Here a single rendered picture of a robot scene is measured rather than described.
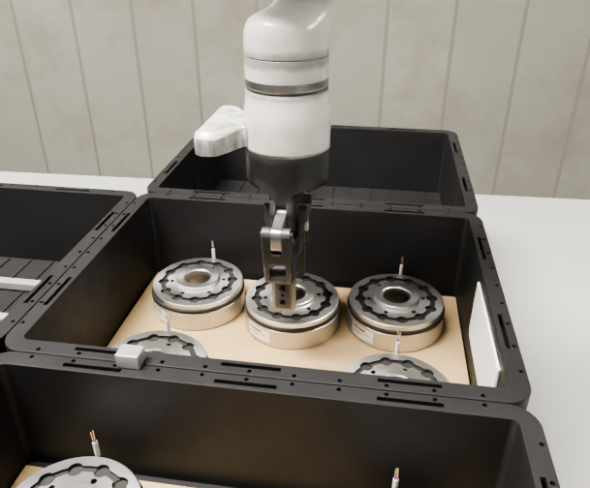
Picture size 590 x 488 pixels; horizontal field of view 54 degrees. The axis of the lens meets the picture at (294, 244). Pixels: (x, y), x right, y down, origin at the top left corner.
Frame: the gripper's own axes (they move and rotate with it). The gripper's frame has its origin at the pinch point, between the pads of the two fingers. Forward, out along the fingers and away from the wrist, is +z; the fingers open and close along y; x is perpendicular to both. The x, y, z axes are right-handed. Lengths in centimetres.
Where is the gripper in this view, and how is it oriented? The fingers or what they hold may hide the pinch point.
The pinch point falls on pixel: (289, 279)
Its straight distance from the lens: 57.8
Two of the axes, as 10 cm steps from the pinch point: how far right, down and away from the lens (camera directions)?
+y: 1.5, -4.8, 8.7
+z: 0.1, 8.8, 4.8
